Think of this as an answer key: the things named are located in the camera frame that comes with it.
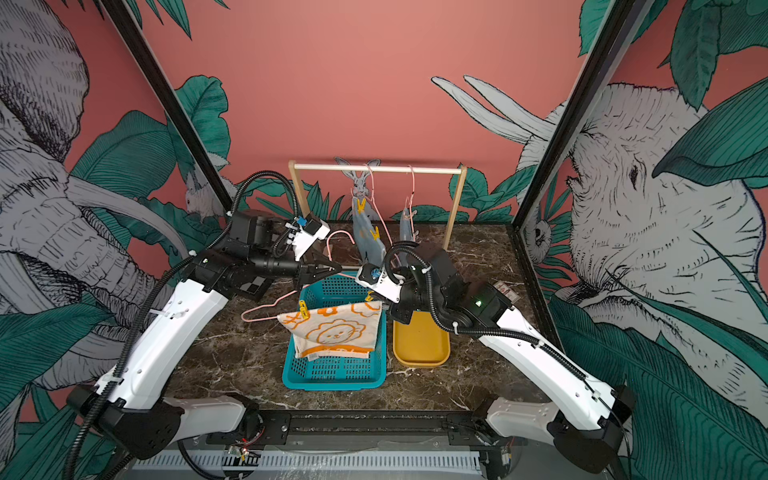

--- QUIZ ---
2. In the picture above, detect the pink wire hanger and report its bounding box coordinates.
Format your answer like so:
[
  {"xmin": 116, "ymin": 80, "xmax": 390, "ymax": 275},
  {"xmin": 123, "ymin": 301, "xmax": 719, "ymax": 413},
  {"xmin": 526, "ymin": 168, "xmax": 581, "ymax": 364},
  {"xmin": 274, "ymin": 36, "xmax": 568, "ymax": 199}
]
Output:
[{"xmin": 240, "ymin": 229, "xmax": 356, "ymax": 323}]

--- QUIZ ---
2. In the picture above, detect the white orange lion towel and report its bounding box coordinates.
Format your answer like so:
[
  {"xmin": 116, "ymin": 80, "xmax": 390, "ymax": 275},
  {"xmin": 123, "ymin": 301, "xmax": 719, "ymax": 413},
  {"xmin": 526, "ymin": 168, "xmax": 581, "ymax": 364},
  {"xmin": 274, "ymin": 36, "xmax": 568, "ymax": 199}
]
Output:
[{"xmin": 277, "ymin": 301, "xmax": 383, "ymax": 361}]

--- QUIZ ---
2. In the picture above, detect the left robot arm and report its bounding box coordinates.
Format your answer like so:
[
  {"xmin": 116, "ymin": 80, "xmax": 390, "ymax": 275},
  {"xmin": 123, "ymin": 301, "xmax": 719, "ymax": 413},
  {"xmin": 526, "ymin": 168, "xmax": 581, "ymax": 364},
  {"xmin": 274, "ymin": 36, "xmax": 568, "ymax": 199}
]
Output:
[{"xmin": 62, "ymin": 170, "xmax": 341, "ymax": 479}]

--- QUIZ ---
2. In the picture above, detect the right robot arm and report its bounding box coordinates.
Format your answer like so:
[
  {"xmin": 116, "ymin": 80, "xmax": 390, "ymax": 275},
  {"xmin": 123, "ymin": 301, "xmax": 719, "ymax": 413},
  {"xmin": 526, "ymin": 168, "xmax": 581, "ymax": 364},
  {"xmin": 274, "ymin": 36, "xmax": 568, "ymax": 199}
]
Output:
[{"xmin": 358, "ymin": 241, "xmax": 636, "ymax": 479}]

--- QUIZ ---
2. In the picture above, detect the pink hanger middle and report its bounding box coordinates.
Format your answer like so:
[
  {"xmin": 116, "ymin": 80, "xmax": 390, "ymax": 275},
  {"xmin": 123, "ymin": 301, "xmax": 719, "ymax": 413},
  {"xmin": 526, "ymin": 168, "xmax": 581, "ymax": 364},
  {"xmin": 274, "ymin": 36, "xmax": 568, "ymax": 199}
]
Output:
[{"xmin": 366, "ymin": 159, "xmax": 394, "ymax": 247}]

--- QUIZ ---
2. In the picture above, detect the pink hanger right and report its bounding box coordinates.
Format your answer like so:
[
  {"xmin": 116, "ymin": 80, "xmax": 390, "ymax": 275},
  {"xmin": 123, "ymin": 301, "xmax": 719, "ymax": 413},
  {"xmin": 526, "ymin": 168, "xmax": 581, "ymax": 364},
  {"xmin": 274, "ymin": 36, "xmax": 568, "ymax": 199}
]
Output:
[{"xmin": 404, "ymin": 165, "xmax": 418, "ymax": 232}]

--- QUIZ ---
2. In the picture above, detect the yellow plastic tray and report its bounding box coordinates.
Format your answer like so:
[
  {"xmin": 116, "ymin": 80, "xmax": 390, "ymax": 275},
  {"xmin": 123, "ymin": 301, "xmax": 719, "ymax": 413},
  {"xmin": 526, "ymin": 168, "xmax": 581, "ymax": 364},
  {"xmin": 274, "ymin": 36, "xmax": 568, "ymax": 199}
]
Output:
[{"xmin": 393, "ymin": 312, "xmax": 451, "ymax": 368}]

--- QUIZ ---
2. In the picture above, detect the blue towel right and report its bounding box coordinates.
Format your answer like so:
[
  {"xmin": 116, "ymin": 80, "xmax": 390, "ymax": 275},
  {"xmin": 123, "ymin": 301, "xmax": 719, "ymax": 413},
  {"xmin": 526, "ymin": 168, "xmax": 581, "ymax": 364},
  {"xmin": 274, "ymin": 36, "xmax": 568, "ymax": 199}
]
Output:
[{"xmin": 399, "ymin": 207, "xmax": 418, "ymax": 246}]

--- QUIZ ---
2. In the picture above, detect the small card box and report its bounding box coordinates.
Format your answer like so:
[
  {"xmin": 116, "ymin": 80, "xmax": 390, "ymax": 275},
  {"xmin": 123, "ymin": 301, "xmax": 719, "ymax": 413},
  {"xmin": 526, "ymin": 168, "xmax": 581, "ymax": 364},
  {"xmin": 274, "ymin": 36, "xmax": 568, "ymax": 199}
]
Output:
[{"xmin": 497, "ymin": 283, "xmax": 520, "ymax": 304}]

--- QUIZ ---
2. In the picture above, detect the teal plastic basket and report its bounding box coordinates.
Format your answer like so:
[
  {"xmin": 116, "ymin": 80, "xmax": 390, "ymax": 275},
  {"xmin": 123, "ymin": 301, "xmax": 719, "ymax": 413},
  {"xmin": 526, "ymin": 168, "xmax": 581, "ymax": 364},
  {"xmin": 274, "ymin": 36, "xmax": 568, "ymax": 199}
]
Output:
[{"xmin": 282, "ymin": 273, "xmax": 387, "ymax": 391}]

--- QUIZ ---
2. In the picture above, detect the wooden clothes rack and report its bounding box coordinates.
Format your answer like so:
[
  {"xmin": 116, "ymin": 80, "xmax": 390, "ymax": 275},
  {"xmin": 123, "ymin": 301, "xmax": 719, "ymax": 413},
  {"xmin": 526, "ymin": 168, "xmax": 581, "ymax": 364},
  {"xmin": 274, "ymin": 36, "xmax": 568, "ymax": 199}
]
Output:
[{"xmin": 288, "ymin": 160, "xmax": 468, "ymax": 249}]

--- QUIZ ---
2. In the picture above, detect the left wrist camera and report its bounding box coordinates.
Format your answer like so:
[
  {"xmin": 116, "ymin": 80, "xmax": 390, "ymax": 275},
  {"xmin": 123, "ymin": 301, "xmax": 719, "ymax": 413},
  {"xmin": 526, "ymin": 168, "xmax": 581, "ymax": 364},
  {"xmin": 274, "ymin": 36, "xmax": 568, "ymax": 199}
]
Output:
[{"xmin": 287, "ymin": 216, "xmax": 330, "ymax": 261}]

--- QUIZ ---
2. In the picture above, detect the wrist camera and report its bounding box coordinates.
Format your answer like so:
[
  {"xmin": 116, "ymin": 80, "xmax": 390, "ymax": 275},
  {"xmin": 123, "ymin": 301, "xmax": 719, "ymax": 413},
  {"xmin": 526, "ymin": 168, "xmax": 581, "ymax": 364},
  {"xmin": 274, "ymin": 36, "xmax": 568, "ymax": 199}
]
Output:
[
  {"xmin": 287, "ymin": 216, "xmax": 330, "ymax": 261},
  {"xmin": 355, "ymin": 263, "xmax": 402, "ymax": 303}
]

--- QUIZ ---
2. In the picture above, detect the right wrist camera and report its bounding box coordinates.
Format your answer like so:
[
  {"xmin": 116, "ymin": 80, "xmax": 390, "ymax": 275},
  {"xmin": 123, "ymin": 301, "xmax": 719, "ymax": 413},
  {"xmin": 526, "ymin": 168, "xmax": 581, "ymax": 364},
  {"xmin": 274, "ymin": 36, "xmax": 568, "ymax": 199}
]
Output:
[{"xmin": 355, "ymin": 263, "xmax": 402, "ymax": 303}]

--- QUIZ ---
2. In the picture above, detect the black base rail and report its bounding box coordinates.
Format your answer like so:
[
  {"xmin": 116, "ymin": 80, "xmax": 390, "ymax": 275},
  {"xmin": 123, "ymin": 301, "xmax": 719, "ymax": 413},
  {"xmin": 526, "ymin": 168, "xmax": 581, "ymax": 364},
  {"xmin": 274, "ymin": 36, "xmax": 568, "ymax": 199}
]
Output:
[{"xmin": 256, "ymin": 410, "xmax": 500, "ymax": 447}]

